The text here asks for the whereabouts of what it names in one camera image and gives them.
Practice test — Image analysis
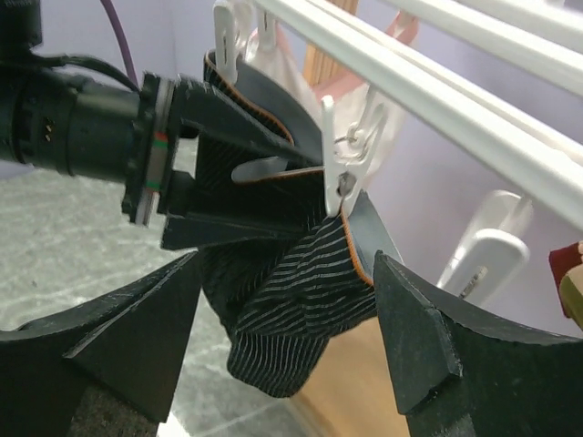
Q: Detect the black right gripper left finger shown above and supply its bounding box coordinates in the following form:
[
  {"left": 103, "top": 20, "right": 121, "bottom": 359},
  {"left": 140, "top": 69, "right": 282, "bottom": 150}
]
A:
[{"left": 1, "top": 252, "right": 200, "bottom": 436}]

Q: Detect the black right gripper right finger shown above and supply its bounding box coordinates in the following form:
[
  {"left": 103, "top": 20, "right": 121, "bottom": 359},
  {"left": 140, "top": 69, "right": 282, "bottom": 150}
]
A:
[{"left": 373, "top": 253, "right": 582, "bottom": 437}]

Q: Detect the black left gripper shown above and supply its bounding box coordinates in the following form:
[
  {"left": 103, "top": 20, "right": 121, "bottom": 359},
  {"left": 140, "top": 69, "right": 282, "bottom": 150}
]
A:
[{"left": 121, "top": 73, "right": 322, "bottom": 250}]

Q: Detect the black striped underwear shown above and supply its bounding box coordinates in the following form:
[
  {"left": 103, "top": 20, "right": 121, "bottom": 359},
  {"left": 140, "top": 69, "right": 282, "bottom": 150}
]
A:
[{"left": 194, "top": 47, "right": 404, "bottom": 401}]

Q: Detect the white plastic clip hanger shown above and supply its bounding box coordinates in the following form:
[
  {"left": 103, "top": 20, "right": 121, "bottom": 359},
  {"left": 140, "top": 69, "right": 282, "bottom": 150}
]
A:
[{"left": 212, "top": 0, "right": 583, "bottom": 310}]

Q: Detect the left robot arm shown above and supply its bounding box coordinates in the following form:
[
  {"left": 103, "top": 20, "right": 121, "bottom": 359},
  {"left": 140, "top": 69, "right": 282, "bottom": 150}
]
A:
[{"left": 1, "top": 1, "right": 325, "bottom": 250}]

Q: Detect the wooden rack with tray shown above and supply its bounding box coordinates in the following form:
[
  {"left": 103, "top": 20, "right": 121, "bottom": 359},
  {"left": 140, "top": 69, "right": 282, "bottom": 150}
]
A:
[{"left": 289, "top": 46, "right": 409, "bottom": 436}]

